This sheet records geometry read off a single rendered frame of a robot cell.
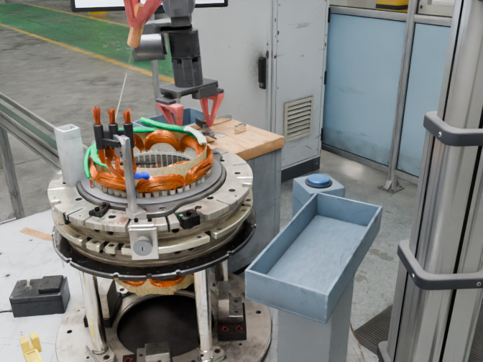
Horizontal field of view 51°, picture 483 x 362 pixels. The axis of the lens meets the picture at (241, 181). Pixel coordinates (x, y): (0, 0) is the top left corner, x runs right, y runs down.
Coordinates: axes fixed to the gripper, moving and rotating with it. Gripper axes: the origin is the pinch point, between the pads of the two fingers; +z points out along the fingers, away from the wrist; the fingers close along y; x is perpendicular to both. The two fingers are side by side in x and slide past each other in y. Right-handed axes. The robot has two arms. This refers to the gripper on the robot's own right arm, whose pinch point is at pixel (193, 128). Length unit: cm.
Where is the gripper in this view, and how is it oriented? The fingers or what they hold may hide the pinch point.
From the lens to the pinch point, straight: 106.1
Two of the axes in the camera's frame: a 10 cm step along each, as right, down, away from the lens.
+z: 0.7, 9.1, 4.1
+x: 6.8, 2.6, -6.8
